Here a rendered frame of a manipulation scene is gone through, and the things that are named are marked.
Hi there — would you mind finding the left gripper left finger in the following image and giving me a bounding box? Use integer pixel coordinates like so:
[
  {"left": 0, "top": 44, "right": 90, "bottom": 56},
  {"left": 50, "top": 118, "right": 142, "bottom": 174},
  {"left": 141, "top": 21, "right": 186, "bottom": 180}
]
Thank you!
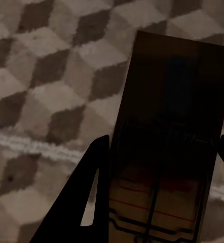
[{"left": 30, "top": 135, "right": 109, "bottom": 243}]

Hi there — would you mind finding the mousetrap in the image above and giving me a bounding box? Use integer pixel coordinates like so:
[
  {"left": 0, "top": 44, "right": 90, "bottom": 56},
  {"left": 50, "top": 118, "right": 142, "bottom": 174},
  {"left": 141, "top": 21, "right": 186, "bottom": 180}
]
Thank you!
[{"left": 108, "top": 30, "right": 224, "bottom": 243}]

